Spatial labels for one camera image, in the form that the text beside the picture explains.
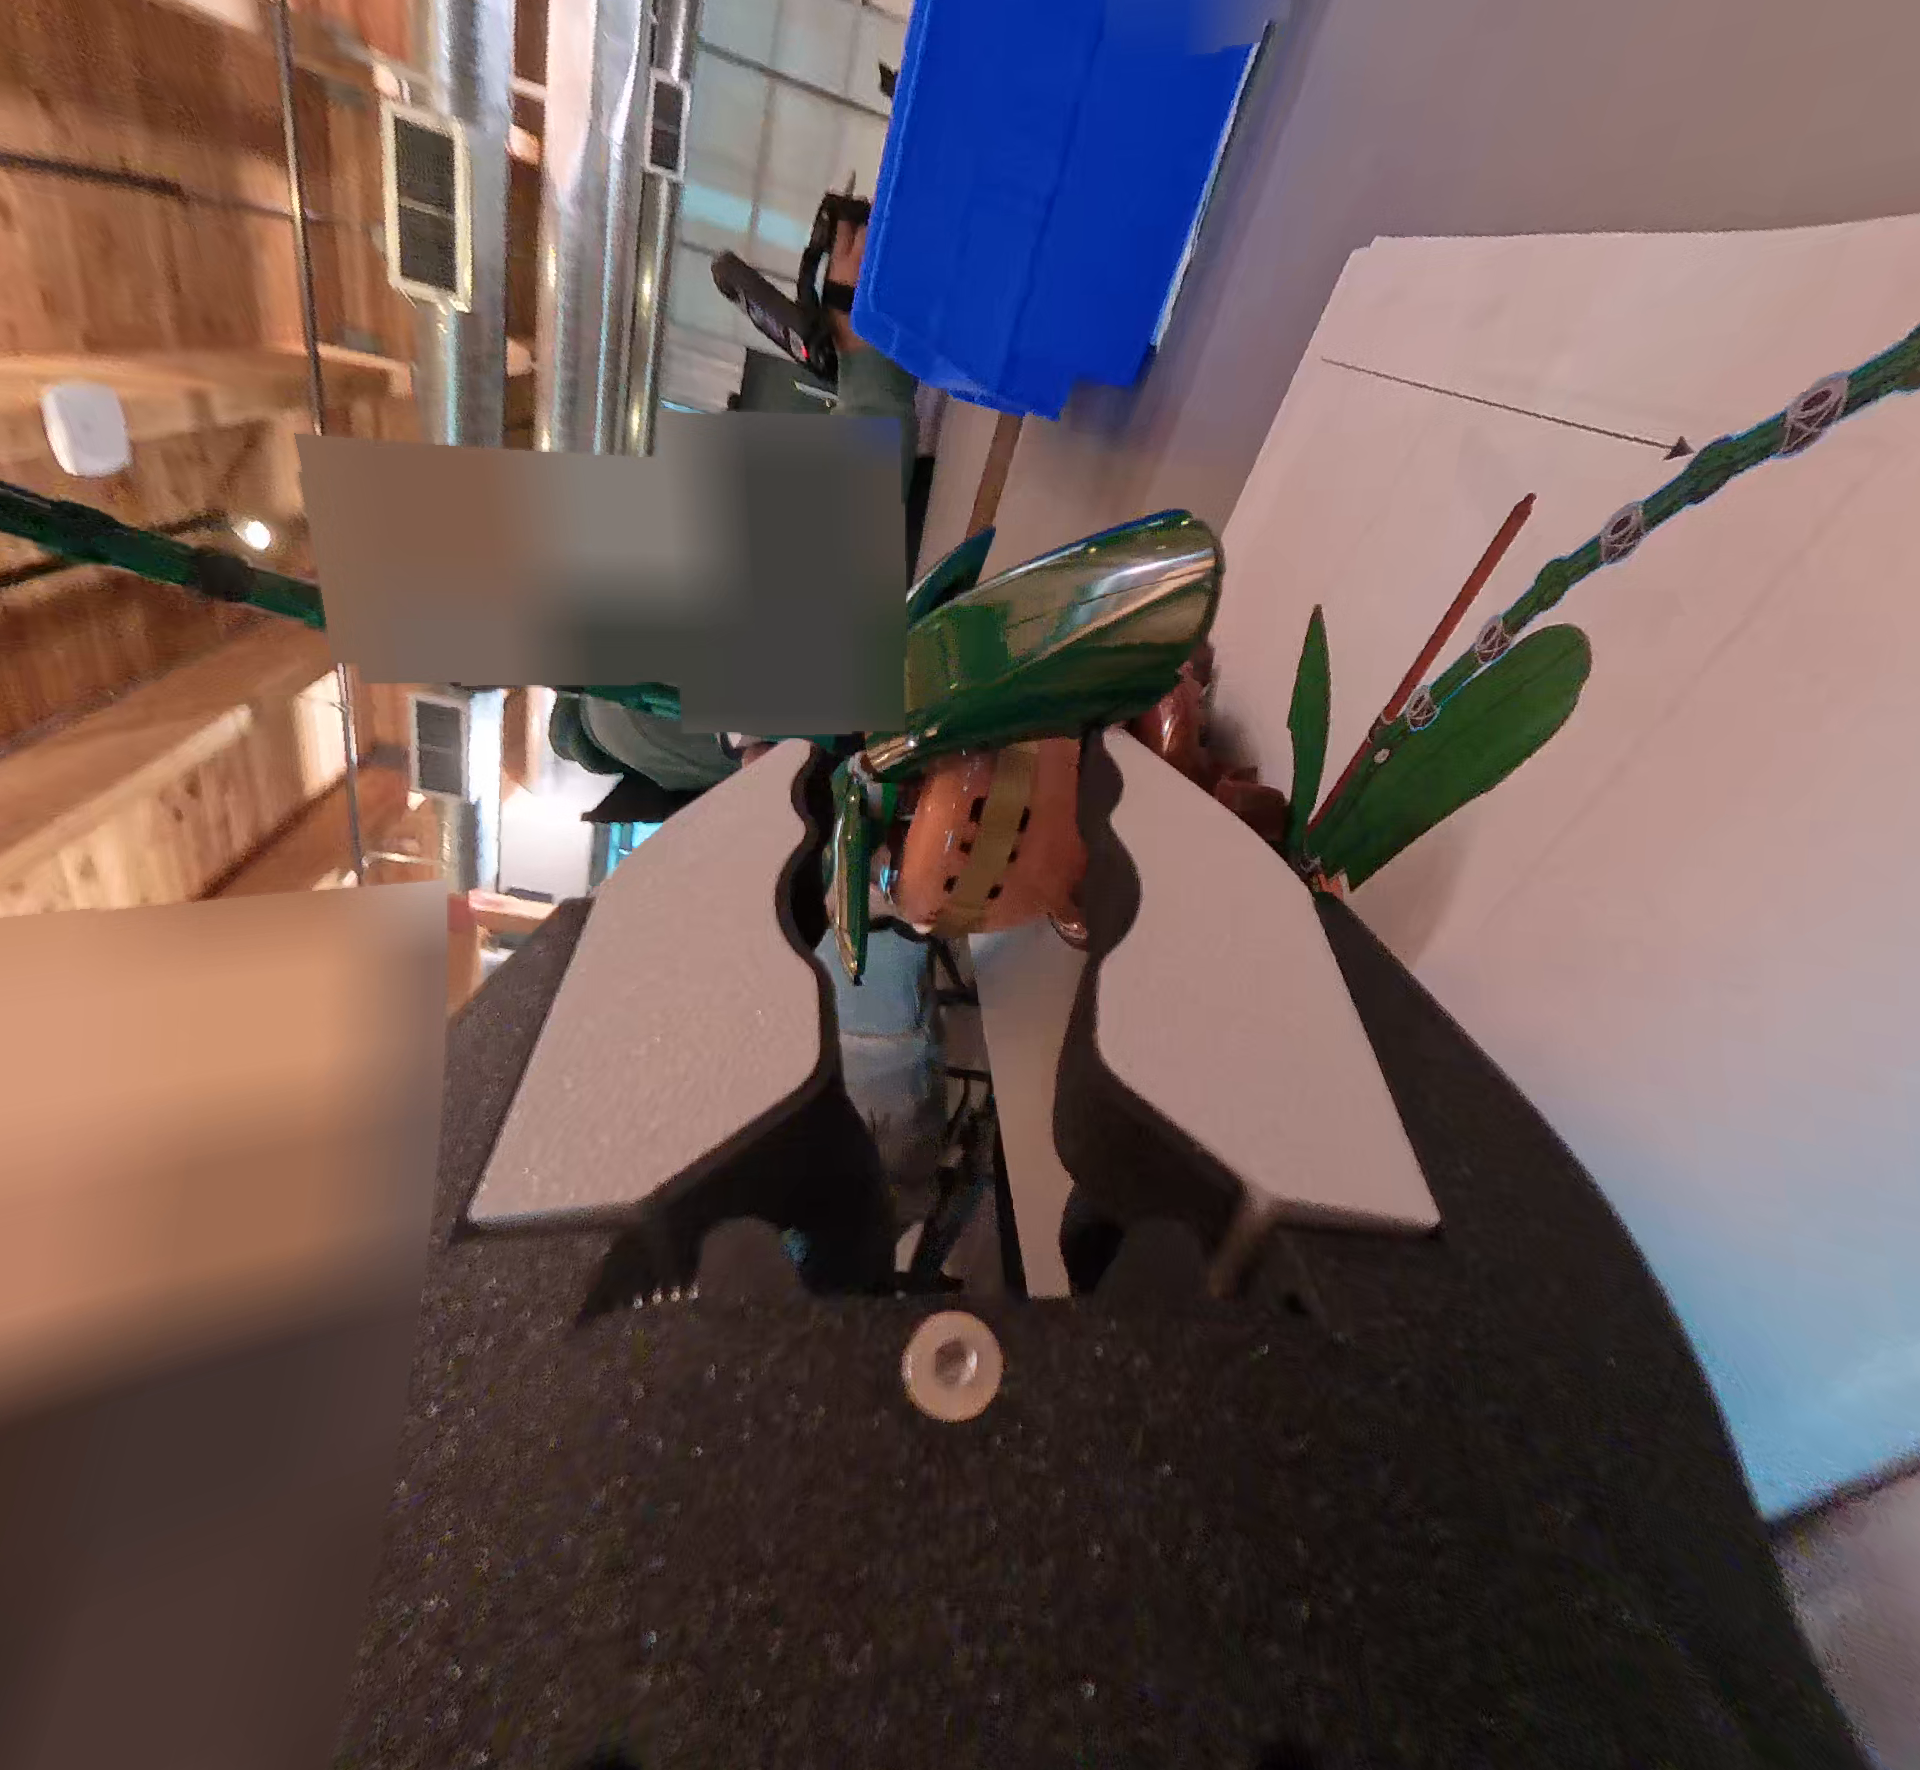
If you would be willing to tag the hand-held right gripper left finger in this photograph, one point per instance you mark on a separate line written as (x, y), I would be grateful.
(660, 1034)

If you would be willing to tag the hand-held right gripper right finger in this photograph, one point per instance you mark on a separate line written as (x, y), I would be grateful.
(1244, 1034)

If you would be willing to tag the brick orchid plant model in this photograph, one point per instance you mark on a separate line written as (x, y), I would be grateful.
(1050, 615)

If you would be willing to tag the blue plastic bin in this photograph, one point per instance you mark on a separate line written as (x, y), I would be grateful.
(1050, 150)

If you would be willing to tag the white air vent grille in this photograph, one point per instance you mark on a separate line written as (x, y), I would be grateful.
(667, 125)
(441, 742)
(425, 203)

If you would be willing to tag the white instruction booklet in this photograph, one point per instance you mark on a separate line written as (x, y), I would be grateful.
(1650, 974)

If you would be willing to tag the white ceiling access point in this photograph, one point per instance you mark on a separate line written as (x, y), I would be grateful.
(87, 428)

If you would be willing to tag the silver ventilation duct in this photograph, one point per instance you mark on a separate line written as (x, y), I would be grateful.
(615, 0)

